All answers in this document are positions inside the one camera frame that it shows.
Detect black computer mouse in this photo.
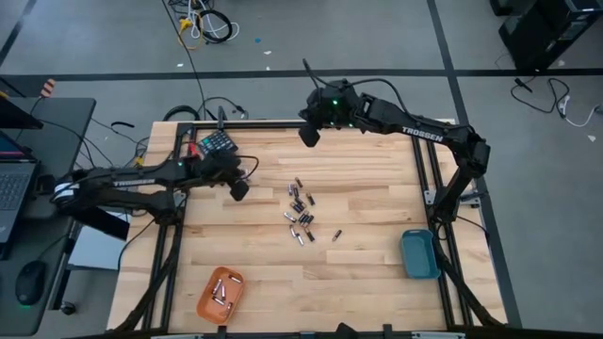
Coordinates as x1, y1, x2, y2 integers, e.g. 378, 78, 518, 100
14, 259, 48, 307

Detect white flat box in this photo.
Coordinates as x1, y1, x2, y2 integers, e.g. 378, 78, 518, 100
67, 224, 125, 272

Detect white floor cable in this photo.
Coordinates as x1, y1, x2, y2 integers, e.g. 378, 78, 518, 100
557, 93, 603, 129

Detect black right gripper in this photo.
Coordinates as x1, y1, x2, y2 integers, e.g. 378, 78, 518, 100
298, 78, 367, 149

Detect black cable coil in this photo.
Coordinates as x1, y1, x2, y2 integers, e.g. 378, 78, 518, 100
197, 8, 236, 45

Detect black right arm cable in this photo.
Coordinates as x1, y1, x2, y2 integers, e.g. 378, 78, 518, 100
301, 58, 411, 112

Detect orange plastic tray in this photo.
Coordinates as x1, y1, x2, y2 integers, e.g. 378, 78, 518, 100
195, 266, 247, 326

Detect black calculator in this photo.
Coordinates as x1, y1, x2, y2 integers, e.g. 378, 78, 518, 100
196, 129, 239, 159

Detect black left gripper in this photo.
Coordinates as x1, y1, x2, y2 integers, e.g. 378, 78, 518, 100
187, 153, 251, 202

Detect small black box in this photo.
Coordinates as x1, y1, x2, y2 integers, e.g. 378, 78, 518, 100
36, 173, 54, 197

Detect black desk bar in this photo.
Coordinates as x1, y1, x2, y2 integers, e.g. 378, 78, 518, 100
70, 206, 132, 242

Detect blue plastic bin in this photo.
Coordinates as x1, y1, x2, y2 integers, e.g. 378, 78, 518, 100
399, 229, 442, 281

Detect black laptop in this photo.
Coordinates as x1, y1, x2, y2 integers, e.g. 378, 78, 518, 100
0, 131, 40, 246

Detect black desk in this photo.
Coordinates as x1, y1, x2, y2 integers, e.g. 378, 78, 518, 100
0, 96, 98, 338

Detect black computer tower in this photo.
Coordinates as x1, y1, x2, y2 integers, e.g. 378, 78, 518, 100
497, 0, 603, 73

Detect long black floor cable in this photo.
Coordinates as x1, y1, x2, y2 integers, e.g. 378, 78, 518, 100
159, 0, 206, 101

